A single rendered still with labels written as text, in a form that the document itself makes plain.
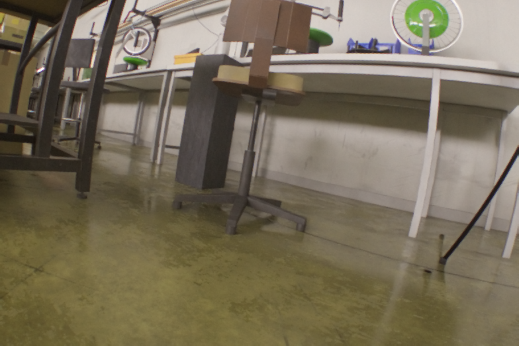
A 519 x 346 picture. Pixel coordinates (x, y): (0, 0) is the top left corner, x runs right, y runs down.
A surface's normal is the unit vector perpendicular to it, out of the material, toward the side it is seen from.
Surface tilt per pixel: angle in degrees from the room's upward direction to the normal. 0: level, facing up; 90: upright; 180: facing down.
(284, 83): 90
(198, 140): 90
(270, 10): 93
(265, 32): 93
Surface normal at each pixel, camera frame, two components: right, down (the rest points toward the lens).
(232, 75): -0.04, 0.02
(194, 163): -0.48, -0.06
